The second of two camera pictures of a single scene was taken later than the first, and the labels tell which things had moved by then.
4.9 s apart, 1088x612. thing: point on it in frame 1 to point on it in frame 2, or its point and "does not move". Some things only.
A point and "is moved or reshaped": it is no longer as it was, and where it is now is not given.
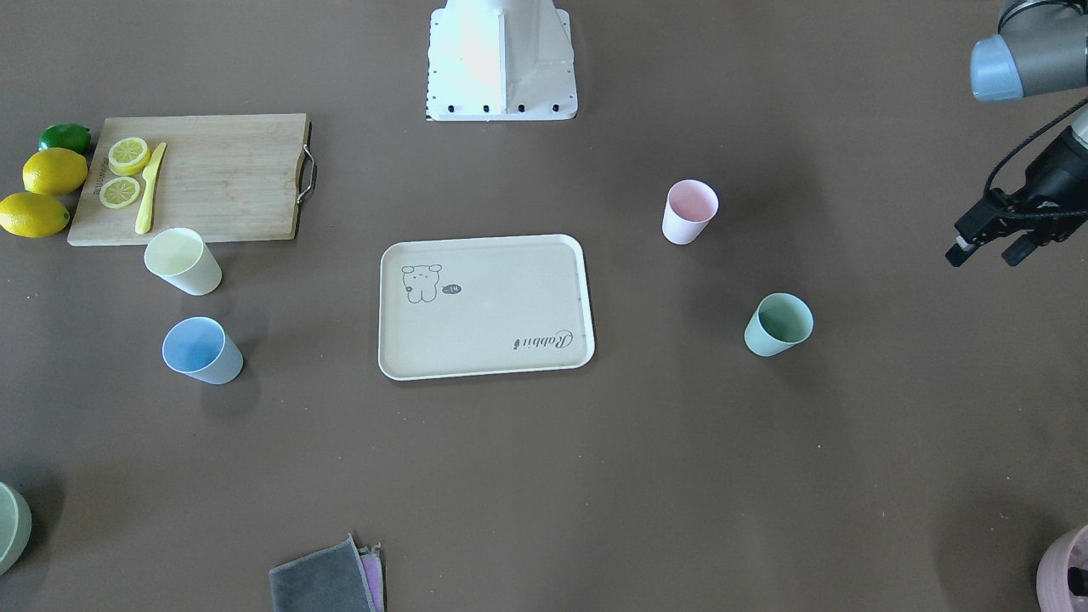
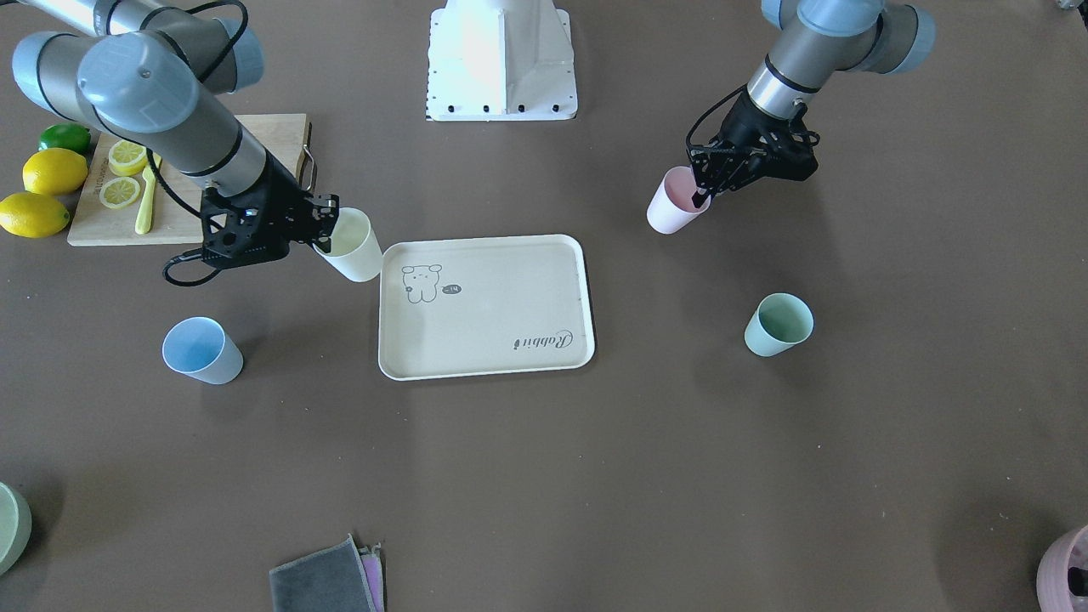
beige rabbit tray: (483, 306) does not move
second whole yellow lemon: (32, 216) does not move
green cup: (781, 321) does not move
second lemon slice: (120, 192) does not move
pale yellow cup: (181, 256) to (354, 249)
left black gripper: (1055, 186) to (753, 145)
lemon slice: (128, 156) does not move
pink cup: (691, 204) is moved or reshaped
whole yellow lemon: (53, 172) does not move
